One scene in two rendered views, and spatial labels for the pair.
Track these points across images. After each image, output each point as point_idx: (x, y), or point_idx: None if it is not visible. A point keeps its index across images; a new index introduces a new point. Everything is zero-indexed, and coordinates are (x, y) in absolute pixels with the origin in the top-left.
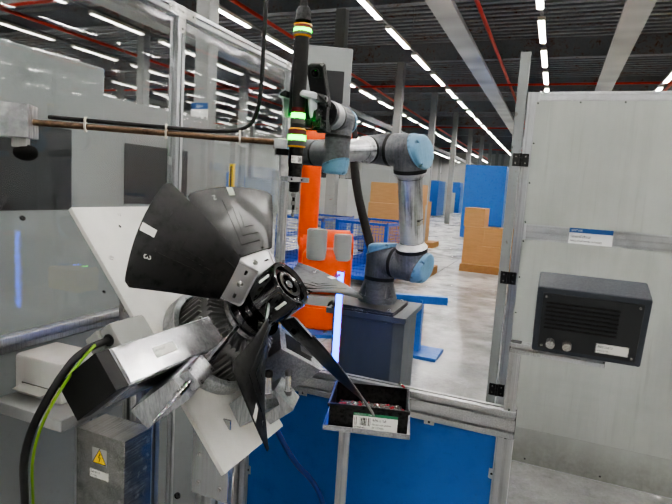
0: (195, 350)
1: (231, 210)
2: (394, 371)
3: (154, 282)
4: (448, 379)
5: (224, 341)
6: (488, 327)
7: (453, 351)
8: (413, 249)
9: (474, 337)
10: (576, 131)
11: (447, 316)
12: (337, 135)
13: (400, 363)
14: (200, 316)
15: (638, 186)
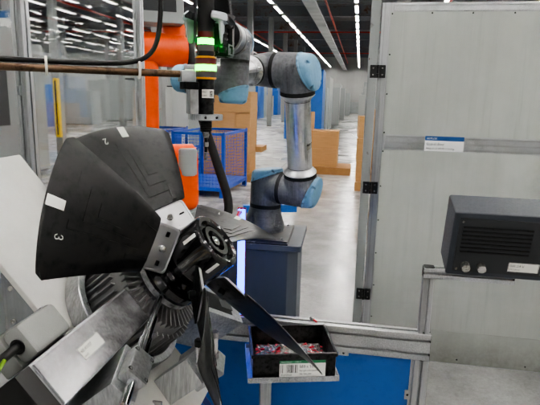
0: (123, 337)
1: (128, 156)
2: (290, 299)
3: (70, 267)
4: (305, 283)
5: (153, 319)
6: (329, 227)
7: (303, 254)
8: (304, 174)
9: (319, 238)
10: (429, 42)
11: (290, 219)
12: (236, 59)
13: (296, 290)
14: (115, 290)
15: (485, 94)
